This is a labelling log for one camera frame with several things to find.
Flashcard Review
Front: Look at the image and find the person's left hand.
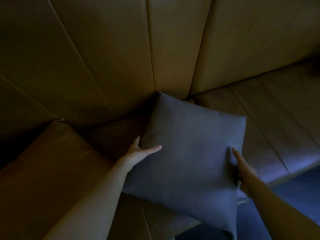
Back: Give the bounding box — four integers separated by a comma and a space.
119, 136, 162, 173

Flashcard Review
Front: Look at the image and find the person's right hand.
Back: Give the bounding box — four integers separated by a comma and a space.
232, 147, 259, 195

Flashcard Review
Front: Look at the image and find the grey square cushion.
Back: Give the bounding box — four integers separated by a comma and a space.
122, 92, 247, 239

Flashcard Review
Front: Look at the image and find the person's left forearm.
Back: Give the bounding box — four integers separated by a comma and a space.
44, 157, 130, 240

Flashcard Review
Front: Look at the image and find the person's right forearm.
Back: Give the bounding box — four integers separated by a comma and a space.
246, 173, 320, 240

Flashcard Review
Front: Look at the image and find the brown leather sofa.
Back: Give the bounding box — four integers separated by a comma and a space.
0, 0, 320, 240

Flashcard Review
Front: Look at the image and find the brown leather cushion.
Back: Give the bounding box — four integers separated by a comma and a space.
0, 119, 118, 240

